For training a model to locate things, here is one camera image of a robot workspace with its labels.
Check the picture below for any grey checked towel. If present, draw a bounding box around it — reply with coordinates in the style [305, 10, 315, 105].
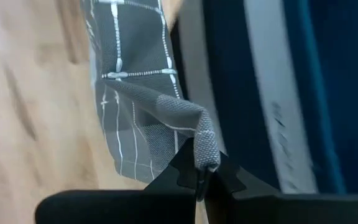
[81, 0, 222, 184]

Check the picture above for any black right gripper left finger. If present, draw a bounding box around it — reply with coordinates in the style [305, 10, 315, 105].
[35, 138, 205, 224]

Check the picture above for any navy white striped basket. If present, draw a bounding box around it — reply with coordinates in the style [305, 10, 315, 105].
[170, 0, 358, 195]

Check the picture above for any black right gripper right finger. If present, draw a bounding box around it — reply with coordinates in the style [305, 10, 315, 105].
[203, 152, 358, 224]

